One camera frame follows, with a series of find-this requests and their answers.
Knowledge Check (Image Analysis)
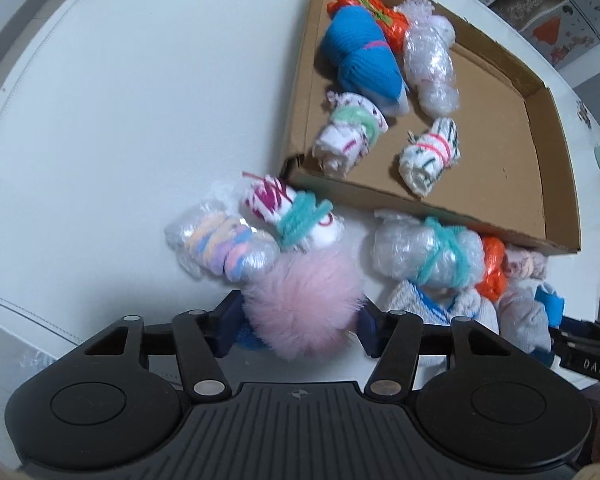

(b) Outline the lilac cloth cream tie bundle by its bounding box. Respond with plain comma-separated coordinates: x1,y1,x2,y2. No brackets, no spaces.
503,245,547,281

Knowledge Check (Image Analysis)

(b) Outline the pink fluffy pompom bundle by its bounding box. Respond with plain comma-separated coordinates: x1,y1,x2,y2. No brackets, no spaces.
242,246,365,361

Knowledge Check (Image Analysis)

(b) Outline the magenta white sock teal tie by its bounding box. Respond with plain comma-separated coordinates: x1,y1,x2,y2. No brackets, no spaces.
242,172,344,252

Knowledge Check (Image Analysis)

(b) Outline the grey sock bundle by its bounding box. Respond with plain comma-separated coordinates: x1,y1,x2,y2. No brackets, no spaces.
496,286,552,354

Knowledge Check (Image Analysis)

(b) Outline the orange plastic bundle on table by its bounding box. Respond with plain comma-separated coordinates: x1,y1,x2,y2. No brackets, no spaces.
476,236,507,302

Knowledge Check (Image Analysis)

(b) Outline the white blue knit sock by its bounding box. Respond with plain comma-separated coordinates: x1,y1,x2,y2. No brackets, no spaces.
385,281,498,334

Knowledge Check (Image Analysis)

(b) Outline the bubble wrap pastel tie bundle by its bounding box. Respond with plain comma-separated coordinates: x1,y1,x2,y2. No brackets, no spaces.
164,200,280,283

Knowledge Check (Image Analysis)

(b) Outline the bubble wrap teal tie bundle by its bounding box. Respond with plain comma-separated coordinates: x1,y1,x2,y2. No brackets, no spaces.
372,209,486,290

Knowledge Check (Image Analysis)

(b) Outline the white sock pink tie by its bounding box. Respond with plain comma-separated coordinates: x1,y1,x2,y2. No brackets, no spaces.
399,117,460,197

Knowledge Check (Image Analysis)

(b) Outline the white sock green tie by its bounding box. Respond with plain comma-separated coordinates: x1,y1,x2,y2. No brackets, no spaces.
312,91,389,178

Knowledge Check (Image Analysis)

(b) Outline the brown cardboard box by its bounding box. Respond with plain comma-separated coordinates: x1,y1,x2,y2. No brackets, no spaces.
282,0,581,255

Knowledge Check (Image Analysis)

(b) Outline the bubble wrap bundle in box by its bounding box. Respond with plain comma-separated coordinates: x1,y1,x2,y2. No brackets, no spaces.
394,0,460,119

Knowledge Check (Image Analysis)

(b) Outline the blue sock roll in box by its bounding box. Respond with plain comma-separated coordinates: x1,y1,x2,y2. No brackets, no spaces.
320,6,410,117

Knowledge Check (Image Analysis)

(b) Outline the orange plastic bundle in box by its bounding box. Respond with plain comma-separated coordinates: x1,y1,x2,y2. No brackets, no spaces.
327,0,410,54

